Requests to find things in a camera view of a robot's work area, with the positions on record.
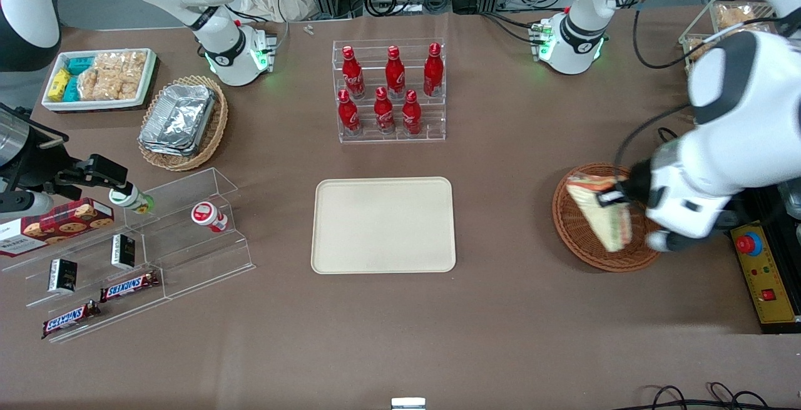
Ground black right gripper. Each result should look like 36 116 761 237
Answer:
0 105 130 198

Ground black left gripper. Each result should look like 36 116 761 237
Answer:
597 161 655 211

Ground triangular sandwich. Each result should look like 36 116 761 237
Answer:
566 173 633 253

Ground brown round wicker basket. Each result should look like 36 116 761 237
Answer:
552 163 665 272

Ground white rectangular snack tray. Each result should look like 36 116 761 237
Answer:
41 48 158 113

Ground light oval wicker basket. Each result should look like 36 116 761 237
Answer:
138 75 229 172

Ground beige plastic tray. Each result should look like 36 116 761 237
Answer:
311 177 457 274

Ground white green small bottle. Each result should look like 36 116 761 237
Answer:
108 183 155 215

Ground red plaid cookie box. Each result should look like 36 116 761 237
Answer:
0 197 116 258

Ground small black box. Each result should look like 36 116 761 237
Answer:
48 259 78 294
111 233 136 270

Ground clear bag of rice crackers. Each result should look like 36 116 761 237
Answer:
78 66 123 102
94 51 148 100

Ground stack of foil trays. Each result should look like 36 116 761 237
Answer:
139 83 217 157

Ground yellow snack pack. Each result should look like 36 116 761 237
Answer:
48 68 73 103

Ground white red-capped small bottle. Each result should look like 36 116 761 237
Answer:
191 202 229 233

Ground snickers chocolate bar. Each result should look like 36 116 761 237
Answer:
41 300 101 340
99 270 160 303

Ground clear acrylic stepped shelf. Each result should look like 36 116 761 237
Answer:
0 167 256 344

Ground bag of fried snacks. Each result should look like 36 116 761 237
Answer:
716 4 759 31
686 38 715 61

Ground yellow emergency stop control box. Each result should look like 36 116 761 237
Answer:
730 224 801 325

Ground black controller housing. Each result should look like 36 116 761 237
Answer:
745 186 801 335

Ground clear acrylic bottle rack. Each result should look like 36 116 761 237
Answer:
332 39 447 144

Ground red cola bottle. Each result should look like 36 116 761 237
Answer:
337 89 362 136
385 46 407 100
401 90 423 136
423 43 445 98
374 87 397 135
341 46 366 100

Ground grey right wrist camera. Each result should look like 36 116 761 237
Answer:
0 191 55 218

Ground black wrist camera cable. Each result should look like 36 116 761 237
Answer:
613 0 780 176

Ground white wire basket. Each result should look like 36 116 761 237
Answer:
678 0 778 80

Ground black left arm base cables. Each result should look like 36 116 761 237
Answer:
481 11 546 46

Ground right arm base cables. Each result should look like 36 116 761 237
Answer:
224 4 290 55

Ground black floor cables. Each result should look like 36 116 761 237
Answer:
626 383 772 410

